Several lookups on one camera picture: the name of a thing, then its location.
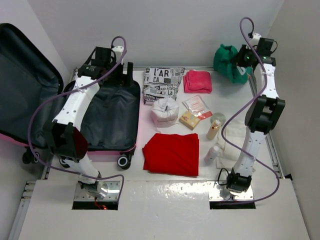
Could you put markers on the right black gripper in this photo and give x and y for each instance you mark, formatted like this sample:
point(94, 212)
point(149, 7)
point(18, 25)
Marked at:
point(238, 59)

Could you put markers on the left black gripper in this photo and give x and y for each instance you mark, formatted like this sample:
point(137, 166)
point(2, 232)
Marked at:
point(124, 79)

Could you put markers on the green printed shirt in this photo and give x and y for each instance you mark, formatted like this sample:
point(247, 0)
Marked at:
point(222, 63)

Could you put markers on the black white newspaper print bag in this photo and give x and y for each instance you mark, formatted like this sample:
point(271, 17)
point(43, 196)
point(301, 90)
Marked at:
point(161, 83)

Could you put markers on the white drawstring pouch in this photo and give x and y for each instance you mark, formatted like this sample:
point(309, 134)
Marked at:
point(164, 112)

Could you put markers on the pink towel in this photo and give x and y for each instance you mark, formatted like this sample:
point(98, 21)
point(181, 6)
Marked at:
point(197, 82)

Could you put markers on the small yellow cardboard box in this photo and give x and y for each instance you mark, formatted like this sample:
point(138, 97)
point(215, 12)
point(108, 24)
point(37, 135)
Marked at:
point(189, 120)

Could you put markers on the red cloth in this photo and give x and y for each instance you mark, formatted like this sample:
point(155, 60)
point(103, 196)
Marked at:
point(172, 154)

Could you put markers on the white cloth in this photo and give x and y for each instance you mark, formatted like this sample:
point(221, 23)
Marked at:
point(235, 132)

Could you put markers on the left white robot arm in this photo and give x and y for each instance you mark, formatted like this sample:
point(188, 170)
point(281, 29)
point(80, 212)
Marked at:
point(63, 133)

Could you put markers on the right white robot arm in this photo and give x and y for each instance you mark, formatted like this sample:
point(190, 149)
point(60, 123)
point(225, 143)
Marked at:
point(263, 114)

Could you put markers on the clear zip bag red label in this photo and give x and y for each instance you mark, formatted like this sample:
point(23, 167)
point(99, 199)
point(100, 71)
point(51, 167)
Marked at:
point(196, 106)

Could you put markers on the amber liquid bottle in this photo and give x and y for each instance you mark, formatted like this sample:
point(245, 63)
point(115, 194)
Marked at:
point(214, 129)

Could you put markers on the pink suitcase with dark lining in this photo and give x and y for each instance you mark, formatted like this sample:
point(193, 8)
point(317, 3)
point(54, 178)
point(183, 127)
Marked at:
point(32, 93)

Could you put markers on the white pink spray bottle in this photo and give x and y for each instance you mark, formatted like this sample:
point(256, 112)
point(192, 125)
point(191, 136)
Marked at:
point(212, 154)

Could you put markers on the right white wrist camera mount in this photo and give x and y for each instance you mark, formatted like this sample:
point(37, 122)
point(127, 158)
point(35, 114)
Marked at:
point(254, 40)

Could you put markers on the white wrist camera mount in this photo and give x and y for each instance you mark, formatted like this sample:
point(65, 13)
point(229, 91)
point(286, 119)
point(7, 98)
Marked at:
point(254, 40)
point(118, 50)

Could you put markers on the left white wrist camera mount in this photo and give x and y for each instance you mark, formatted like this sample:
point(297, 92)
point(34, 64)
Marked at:
point(118, 50)

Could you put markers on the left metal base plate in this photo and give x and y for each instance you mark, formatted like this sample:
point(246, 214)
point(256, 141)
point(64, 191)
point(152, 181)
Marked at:
point(102, 191)

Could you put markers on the metal base plate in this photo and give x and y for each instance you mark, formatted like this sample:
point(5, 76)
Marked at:
point(219, 193)
point(102, 191)

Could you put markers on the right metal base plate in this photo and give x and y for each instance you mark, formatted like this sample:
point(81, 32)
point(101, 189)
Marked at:
point(219, 193)

